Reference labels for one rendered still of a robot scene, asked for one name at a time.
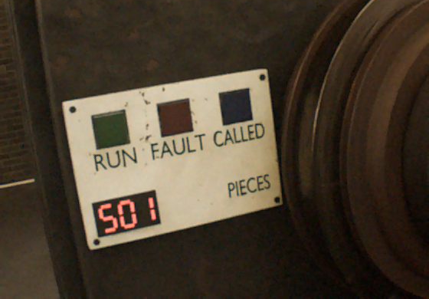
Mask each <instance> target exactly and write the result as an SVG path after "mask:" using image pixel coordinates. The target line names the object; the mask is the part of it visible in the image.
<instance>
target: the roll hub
mask: <svg viewBox="0 0 429 299"><path fill-rule="evenodd" d="M402 175H403V183H404V191H405V197H406V200H407V203H408V207H409V212H410V213H411V216H412V218H413V221H414V223H415V225H416V226H417V228H418V230H419V232H420V233H421V235H423V237H424V239H425V240H426V241H427V242H429V75H427V76H426V79H425V81H424V83H423V84H422V85H421V89H420V90H419V92H418V94H417V97H416V99H415V101H414V104H413V106H412V108H411V114H410V116H409V120H408V124H407V127H406V131H405V139H404V151H403V172H402Z"/></svg>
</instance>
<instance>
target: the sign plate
mask: <svg viewBox="0 0 429 299"><path fill-rule="evenodd" d="M244 90H247V91H248V96H249V103H250V109H251V116H252V119H248V120H241V121H237V122H232V123H225V121H224V110H223V103H222V98H221V95H222V94H230V93H235V92H239V91H244ZM186 100H187V101H188V105H189V110H190V117H191V122H192V130H188V131H183V132H178V133H171V134H166V135H164V134H163V130H162V120H161V115H160V109H159V105H163V104H171V103H175V102H180V101H186ZM62 104H63V109H64V117H65V122H66V126H67V134H68V139H69V144H70V151H71V155H72V160H73V165H74V173H75V178H76V182H77V190H78V195H79V200H80V207H81V211H82V216H83V221H84V229H85V231H86V233H87V242H88V245H89V247H90V250H94V249H97V248H102V247H105V246H108V245H114V244H115V245H117V244H120V243H124V242H130V241H133V240H136V239H140V238H145V237H149V236H155V235H161V234H164V233H167V232H173V231H176V230H179V229H184V228H189V227H192V226H196V225H201V224H205V223H208V222H213V221H217V220H221V219H226V218H230V217H233V216H237V215H243V214H246V213H249V212H255V211H258V210H261V209H267V208H270V207H272V206H274V205H280V204H283V200H282V192H281V186H280V174H279V167H278V161H277V148H276V140H275V134H274V128H273V115H272V107H271V101H270V88H269V82H268V75H267V70H256V71H248V72H243V73H237V74H229V75H224V76H219V77H209V78H204V79H199V80H190V81H185V82H180V83H174V84H166V85H160V86H155V87H147V88H142V89H136V90H128V91H123V92H118V93H113V94H108V95H103V96H98V97H90V98H84V99H79V100H72V101H67V102H63V103H62ZM122 112H123V114H124V119H125V124H126V133H127V138H128V142H125V143H117V144H113V145H109V146H102V147H99V144H98V139H97V131H96V126H95V121H94V117H100V116H105V115H110V114H113V113H122ZM149 199H152V204H153V208H150V203H149ZM126 200H129V201H130V202H133V206H134V211H133V212H132V211H131V206H130V203H126V204H122V205H121V203H120V202H122V201H126ZM109 204H110V207H109V208H105V209H101V206H102V205H109ZM118 205H121V208H122V213H123V214H120V213H119V208H118ZM99 209H101V210H102V215H103V217H104V218H106V217H110V216H112V217H113V219H116V225H117V228H115V225H114V224H113V220H112V219H110V220H106V221H104V219H103V218H100V212H99V211H98V210H99ZM152 210H154V214H155V219H152V213H151V211H152ZM132 214H135V216H136V223H133V216H132ZM120 217H123V221H124V225H129V224H134V226H132V227H128V228H125V226H124V225H123V226H121V221H120ZM111 228H115V230H116V231H113V232H107V233H106V230H107V229H111Z"/></svg>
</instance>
